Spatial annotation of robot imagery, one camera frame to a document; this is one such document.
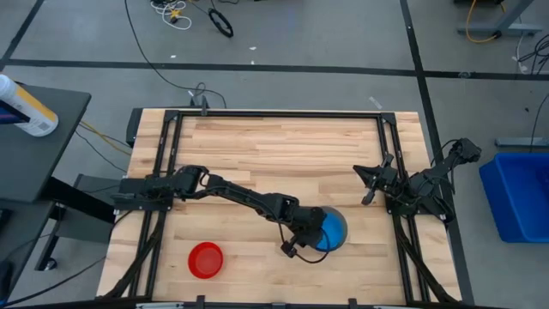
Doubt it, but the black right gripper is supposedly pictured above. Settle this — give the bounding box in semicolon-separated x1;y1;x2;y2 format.
352;153;402;206

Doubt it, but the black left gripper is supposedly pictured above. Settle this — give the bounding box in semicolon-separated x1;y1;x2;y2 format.
281;206;330;259

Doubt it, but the light blue plastic bowl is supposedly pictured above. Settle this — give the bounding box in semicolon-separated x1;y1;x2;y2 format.
315;210;347;252

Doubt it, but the red plastic bowl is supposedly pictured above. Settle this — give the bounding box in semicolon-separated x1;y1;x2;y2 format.
187;241;225;280

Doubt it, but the blue plastic bin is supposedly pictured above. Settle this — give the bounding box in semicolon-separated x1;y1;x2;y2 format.
479;152;549;245

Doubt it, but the grey metal floor bar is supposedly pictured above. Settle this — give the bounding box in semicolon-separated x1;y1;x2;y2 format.
494;136;549;149

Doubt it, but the grey metal stand base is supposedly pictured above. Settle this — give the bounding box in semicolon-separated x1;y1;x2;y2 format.
455;0;544;39

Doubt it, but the black box on table edge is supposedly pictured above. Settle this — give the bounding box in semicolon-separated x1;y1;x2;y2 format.
125;106;143;148

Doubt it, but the dark grey side table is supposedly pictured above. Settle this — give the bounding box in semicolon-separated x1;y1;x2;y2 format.
0;81;117;276

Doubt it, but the white and yellow canister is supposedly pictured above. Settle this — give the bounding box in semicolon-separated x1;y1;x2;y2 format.
0;73;60;138

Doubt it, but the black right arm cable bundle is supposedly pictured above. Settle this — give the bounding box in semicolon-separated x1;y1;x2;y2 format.
392;213;461;304

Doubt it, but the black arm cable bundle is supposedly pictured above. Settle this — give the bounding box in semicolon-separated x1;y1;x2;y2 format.
104;209;167;300
392;213;461;304

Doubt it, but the black metal table frame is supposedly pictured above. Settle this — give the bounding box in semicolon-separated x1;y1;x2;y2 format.
128;109;432;304

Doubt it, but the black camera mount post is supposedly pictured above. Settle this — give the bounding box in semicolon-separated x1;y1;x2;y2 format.
189;82;212;118

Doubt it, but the black left arm cable bundle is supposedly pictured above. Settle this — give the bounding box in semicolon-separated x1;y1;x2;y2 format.
104;209;167;300

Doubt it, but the yellow floor cable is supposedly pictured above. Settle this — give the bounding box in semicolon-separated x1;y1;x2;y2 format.
464;0;506;45

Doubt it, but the black cable ring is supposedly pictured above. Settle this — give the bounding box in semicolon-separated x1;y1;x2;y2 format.
208;8;235;39

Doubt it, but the thin yellow cable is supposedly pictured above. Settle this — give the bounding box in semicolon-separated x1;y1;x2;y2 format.
78;121;133;156

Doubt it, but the white coiled cable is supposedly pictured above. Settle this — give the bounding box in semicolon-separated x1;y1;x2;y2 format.
149;0;193;32

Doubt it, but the long black floor cable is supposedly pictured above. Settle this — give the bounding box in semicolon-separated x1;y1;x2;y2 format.
123;0;227;109

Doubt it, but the black thin floor cable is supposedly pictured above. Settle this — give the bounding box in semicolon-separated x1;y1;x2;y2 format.
0;256;107;308

